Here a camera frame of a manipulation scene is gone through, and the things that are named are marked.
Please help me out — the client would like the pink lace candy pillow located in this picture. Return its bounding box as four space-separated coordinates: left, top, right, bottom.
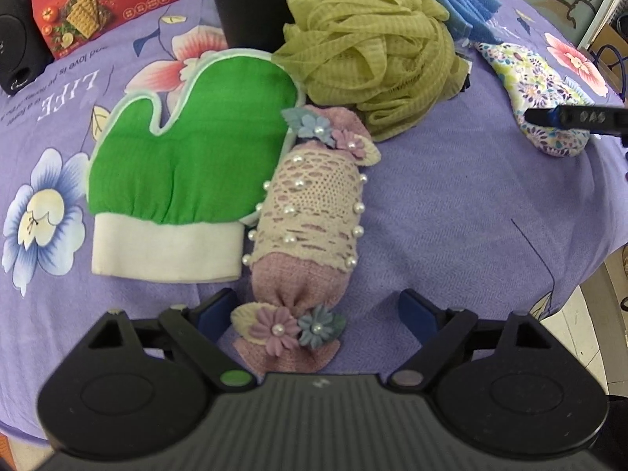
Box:
230 105 381 376

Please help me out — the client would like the black cup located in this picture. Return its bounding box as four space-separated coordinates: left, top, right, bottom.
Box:
205 0 312 55

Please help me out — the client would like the blue towel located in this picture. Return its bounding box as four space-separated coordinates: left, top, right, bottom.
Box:
429 0 502 42

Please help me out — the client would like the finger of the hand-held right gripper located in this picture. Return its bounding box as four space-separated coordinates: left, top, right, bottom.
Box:
524 104 628 137

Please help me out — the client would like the red cracker box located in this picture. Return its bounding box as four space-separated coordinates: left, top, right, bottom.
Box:
29 0 180 61

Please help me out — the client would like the black speaker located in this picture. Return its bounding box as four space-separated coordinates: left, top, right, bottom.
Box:
0 0 52 96

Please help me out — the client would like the olive green bath loofah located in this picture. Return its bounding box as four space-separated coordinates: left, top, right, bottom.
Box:
271 0 469 143

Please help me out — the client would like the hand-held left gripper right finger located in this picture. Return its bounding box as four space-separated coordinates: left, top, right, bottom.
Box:
389 288 570 394

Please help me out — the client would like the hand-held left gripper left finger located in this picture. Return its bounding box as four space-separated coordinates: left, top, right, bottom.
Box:
64 288 257 394

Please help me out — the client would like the purple floral blanket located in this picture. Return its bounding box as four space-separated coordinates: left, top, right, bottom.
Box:
0 0 628 445

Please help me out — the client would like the floral fabric pouch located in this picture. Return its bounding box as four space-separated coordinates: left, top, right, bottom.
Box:
473 42 597 158

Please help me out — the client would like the green bath mitt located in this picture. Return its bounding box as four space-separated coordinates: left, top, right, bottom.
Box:
87 49 299 283

